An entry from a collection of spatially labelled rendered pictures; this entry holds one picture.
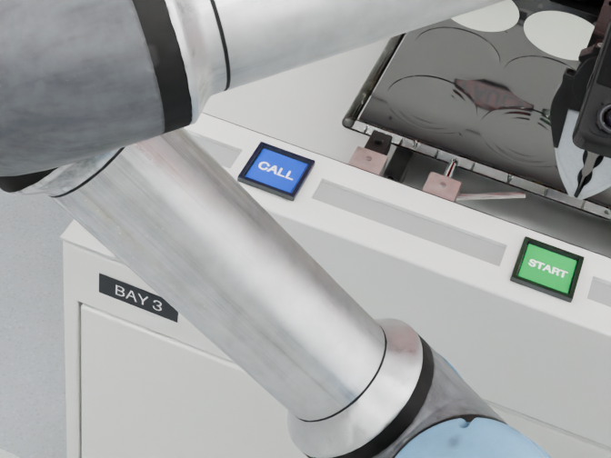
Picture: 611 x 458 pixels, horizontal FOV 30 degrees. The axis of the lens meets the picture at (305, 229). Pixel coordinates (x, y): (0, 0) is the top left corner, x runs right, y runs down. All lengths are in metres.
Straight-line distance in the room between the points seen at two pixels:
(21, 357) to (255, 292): 1.44
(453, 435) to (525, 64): 0.72
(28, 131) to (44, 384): 1.58
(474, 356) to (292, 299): 0.38
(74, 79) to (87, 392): 0.88
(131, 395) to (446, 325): 0.42
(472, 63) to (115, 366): 0.53
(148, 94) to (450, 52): 0.88
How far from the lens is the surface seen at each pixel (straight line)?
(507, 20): 1.44
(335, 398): 0.75
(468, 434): 0.72
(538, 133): 1.28
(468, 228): 1.05
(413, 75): 1.31
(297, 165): 1.06
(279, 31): 0.52
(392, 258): 1.01
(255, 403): 1.23
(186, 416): 1.30
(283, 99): 1.36
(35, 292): 2.22
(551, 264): 1.04
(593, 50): 0.88
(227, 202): 0.69
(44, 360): 2.11
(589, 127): 0.82
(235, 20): 0.52
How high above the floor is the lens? 1.67
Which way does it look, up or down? 45 degrees down
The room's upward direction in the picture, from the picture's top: 11 degrees clockwise
